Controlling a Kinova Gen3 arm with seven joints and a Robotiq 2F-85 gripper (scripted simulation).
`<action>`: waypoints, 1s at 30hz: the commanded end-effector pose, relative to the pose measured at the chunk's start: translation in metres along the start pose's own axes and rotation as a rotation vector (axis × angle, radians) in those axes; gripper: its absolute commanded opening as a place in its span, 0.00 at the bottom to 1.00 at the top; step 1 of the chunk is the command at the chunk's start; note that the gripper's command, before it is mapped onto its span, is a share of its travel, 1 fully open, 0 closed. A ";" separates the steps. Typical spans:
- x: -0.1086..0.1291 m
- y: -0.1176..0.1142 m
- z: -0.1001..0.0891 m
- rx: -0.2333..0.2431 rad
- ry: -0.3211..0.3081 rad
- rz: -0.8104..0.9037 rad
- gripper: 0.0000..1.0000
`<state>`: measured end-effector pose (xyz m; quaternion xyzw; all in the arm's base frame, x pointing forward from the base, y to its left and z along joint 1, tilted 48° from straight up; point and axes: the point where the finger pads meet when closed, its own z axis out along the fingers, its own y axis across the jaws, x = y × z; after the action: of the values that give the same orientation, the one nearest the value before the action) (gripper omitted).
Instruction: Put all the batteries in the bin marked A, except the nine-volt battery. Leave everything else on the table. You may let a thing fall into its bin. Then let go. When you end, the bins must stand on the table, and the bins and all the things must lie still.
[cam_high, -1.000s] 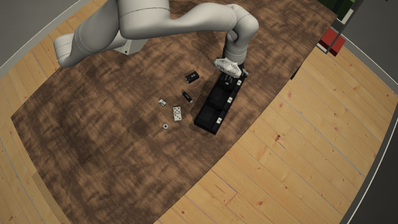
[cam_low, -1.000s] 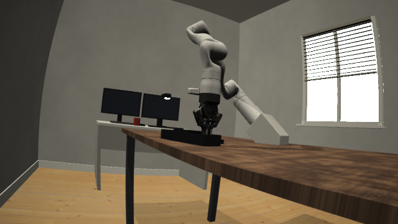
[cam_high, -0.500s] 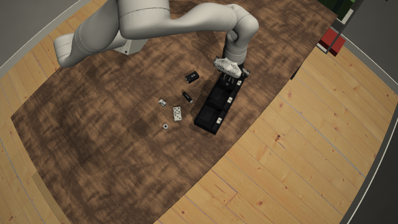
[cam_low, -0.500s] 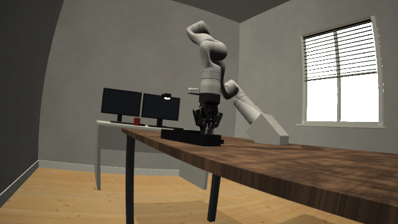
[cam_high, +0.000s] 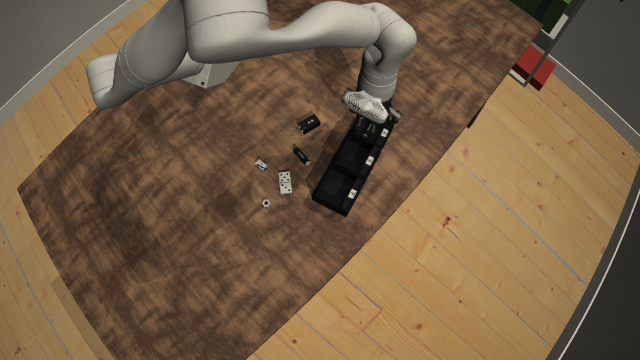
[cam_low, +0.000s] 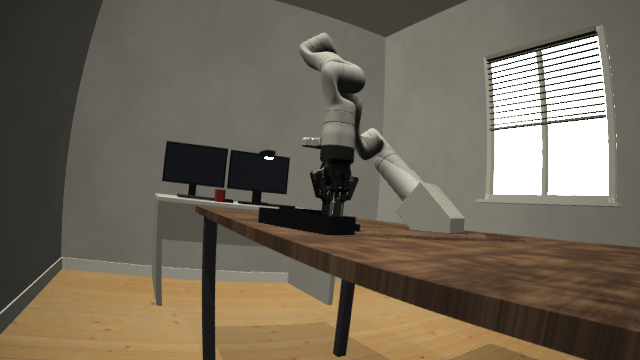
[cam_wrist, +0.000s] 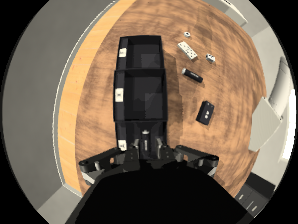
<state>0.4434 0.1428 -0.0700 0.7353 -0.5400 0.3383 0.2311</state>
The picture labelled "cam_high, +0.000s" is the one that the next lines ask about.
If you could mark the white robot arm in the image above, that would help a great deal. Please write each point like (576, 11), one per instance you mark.
(223, 31)

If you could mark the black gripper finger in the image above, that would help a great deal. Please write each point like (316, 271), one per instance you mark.
(394, 117)
(360, 118)

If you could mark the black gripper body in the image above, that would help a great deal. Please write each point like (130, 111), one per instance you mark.
(387, 104)

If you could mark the black rack of three bins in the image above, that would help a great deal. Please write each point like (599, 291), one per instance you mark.
(346, 174)

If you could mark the white domino tile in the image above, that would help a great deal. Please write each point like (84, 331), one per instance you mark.
(285, 183)

